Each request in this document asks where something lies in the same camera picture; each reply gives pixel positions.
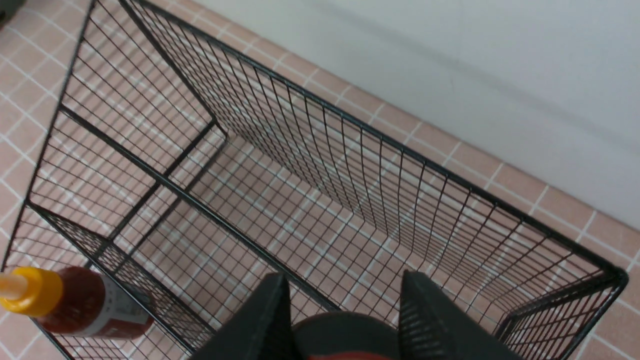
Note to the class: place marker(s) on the red chili sauce bottle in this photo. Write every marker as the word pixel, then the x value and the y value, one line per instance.
pixel 77 302

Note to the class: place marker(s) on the black wire mesh rack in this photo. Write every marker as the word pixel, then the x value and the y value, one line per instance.
pixel 178 163

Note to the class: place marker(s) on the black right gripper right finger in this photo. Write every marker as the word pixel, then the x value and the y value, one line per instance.
pixel 432 327

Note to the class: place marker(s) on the dark soy sauce bottle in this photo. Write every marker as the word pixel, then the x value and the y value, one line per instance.
pixel 345 335

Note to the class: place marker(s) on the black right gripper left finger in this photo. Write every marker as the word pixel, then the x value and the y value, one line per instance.
pixel 260 330

